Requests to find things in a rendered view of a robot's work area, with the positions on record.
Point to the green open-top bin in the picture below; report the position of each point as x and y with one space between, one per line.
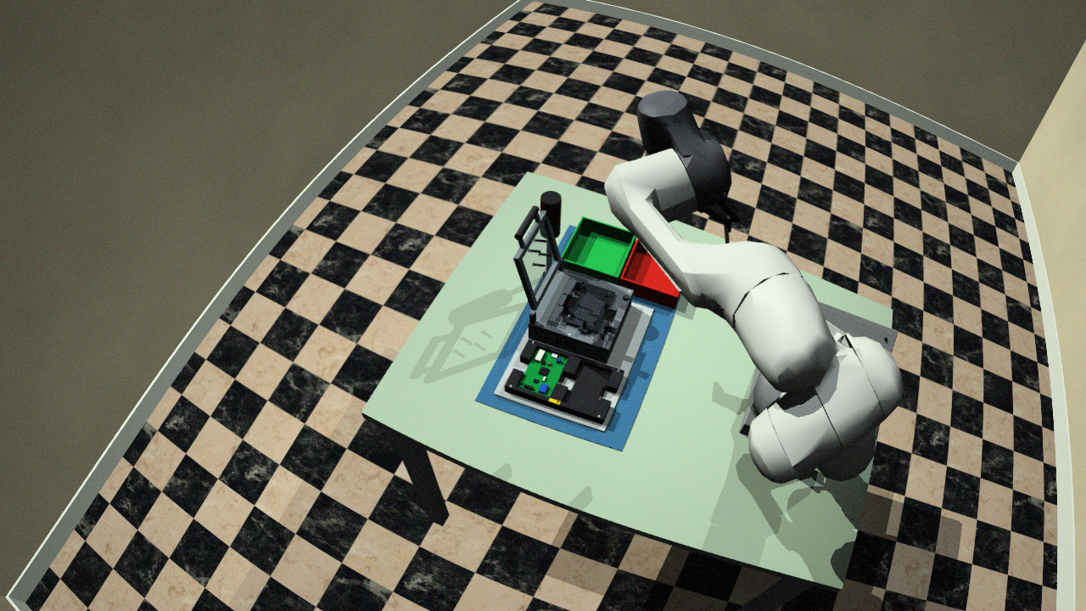
601 246

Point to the green circuit board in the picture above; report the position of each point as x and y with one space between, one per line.
543 372

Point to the red open-top bin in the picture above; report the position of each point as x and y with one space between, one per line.
647 279

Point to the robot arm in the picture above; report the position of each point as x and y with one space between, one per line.
760 292

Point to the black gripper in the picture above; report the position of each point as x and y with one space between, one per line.
724 212

